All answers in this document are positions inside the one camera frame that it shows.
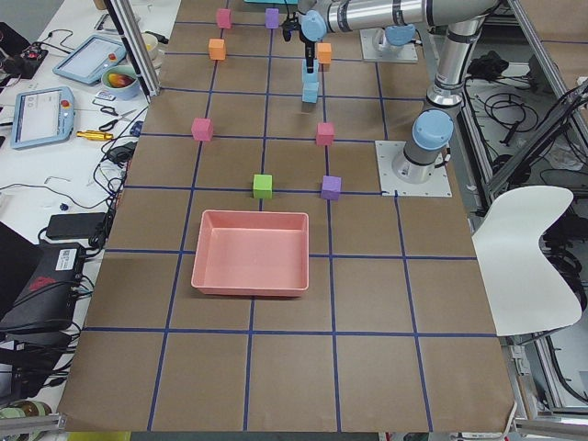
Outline teach pendant far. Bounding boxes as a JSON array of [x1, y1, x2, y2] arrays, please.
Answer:
[[52, 35, 127, 85]]

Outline black scissors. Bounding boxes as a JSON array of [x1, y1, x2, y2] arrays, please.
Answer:
[[98, 109, 134, 132]]

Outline orange foam block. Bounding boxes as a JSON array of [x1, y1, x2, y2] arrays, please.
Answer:
[[316, 42, 333, 65], [208, 39, 227, 61]]

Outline pink foam block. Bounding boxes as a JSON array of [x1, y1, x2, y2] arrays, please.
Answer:
[[191, 118, 214, 141], [216, 8, 232, 29]]

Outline bowl with lemon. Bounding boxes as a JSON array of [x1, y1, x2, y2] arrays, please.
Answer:
[[141, 32, 159, 61]]

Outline pink foam block front right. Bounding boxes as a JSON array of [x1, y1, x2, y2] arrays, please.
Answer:
[[216, 8, 232, 29]]

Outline pink plastic tray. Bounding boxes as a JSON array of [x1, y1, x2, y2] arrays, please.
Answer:
[[191, 209, 310, 297]]

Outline green foam block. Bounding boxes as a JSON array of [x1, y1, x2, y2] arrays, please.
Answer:
[[253, 174, 273, 199]]

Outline light blue foam block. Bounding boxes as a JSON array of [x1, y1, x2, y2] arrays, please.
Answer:
[[301, 82, 320, 104], [301, 60, 320, 85]]

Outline orange foam block near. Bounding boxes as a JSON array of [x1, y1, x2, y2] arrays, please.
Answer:
[[316, 42, 333, 65]]

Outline teach pendant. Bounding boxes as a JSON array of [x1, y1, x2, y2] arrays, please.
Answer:
[[52, 35, 127, 85], [10, 86, 75, 150]]

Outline white chair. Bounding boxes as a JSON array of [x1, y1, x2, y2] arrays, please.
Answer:
[[472, 186, 582, 336]]

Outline purple foam block right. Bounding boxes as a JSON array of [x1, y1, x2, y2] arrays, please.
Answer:
[[265, 8, 279, 29]]

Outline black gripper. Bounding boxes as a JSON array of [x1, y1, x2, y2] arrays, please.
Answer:
[[304, 41, 316, 74]]

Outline orange foam block far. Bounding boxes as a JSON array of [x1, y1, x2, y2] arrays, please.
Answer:
[[208, 39, 227, 61]]

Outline teach pendant near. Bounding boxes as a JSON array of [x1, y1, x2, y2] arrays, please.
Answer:
[[10, 86, 75, 150]]

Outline bowl with dark fruit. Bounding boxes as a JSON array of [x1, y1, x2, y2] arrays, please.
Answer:
[[101, 65, 141, 100]]

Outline black power adapter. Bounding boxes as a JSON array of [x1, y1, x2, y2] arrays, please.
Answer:
[[45, 212, 106, 240]]

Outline crimson foam block near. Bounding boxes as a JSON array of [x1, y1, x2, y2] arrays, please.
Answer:
[[315, 122, 335, 146]]

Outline purple foam block left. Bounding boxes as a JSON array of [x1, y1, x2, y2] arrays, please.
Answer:
[[321, 175, 342, 200]]

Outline pink foam block far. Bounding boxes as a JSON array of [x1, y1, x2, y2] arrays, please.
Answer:
[[191, 118, 214, 141]]

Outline aluminium frame post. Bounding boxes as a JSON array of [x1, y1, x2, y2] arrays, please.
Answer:
[[105, 0, 161, 100]]

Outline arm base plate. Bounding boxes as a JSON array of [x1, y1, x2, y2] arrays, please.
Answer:
[[360, 28, 418, 63], [375, 141, 452, 198]]

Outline purple foam block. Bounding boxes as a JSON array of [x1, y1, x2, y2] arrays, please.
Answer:
[[265, 8, 279, 29], [321, 175, 342, 200]]

